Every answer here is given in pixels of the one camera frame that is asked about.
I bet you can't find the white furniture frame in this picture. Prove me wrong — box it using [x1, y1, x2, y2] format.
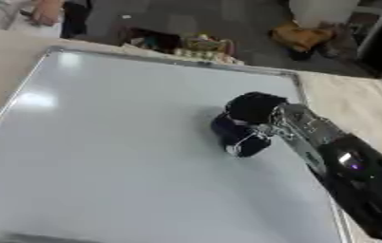
[287, 0, 382, 58]

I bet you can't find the dark blue whiteboard brush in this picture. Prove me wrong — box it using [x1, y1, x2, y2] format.
[209, 111, 258, 153]

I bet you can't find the silver-framed whiteboard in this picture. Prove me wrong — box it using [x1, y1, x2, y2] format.
[0, 46, 357, 243]

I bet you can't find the box of colourful items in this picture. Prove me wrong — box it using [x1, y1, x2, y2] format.
[118, 27, 238, 61]

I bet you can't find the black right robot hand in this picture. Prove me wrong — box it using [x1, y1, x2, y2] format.
[222, 91, 291, 159]

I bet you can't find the person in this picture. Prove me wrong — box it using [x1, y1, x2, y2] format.
[0, 0, 93, 39]

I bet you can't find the yellow bag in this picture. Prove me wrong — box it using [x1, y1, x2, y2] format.
[267, 22, 337, 53]

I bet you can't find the white egg carton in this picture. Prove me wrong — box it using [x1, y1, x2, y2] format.
[171, 47, 246, 65]

